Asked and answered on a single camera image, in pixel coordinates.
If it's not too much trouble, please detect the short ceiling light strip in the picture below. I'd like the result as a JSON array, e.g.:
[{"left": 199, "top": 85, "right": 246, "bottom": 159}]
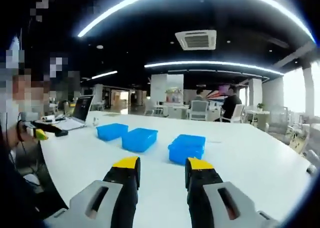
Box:
[{"left": 91, "top": 70, "right": 118, "bottom": 80}]

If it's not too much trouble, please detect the ceiling air conditioner vent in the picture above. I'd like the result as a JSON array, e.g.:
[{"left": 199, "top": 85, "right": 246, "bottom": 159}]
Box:
[{"left": 174, "top": 29, "right": 217, "bottom": 51}]

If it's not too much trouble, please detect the long curved ceiling light strip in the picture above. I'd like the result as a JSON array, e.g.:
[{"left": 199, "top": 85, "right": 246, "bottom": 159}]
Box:
[{"left": 76, "top": 0, "right": 316, "bottom": 43}]

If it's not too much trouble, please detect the white display shelf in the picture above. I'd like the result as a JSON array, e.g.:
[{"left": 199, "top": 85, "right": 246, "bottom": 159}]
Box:
[{"left": 150, "top": 74, "right": 185, "bottom": 105}]

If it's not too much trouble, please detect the person's black shirt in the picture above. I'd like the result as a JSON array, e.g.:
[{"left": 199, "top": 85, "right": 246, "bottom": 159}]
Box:
[{"left": 0, "top": 127, "right": 68, "bottom": 228}]

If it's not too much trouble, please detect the grey office chair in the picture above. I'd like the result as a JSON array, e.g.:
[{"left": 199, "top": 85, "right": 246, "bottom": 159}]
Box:
[{"left": 266, "top": 105, "right": 291, "bottom": 139}]

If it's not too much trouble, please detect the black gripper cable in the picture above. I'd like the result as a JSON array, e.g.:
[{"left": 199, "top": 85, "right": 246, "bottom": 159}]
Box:
[{"left": 16, "top": 112, "right": 42, "bottom": 179}]

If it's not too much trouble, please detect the person's left hand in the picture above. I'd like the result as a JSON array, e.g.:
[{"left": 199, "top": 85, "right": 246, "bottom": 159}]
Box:
[{"left": 8, "top": 120, "right": 32, "bottom": 145}]

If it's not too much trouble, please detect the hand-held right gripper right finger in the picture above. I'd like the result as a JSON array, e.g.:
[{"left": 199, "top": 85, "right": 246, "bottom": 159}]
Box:
[{"left": 184, "top": 157, "right": 280, "bottom": 228}]

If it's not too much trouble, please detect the white mesh office chair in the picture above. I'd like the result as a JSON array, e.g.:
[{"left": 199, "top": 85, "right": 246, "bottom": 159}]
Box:
[{"left": 188, "top": 100, "right": 210, "bottom": 121}]

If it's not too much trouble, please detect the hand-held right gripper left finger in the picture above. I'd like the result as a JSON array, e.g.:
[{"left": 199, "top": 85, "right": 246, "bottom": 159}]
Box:
[{"left": 44, "top": 156, "right": 141, "bottom": 228}]

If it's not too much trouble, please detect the white laptop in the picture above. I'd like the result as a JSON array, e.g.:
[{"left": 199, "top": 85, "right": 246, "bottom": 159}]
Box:
[{"left": 56, "top": 94, "right": 95, "bottom": 131}]

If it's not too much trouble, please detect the blue plastic bin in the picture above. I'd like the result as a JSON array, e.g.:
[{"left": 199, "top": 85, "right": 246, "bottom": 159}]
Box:
[
  {"left": 121, "top": 127, "right": 159, "bottom": 153},
  {"left": 167, "top": 134, "right": 207, "bottom": 166},
  {"left": 96, "top": 123, "right": 129, "bottom": 141}
]

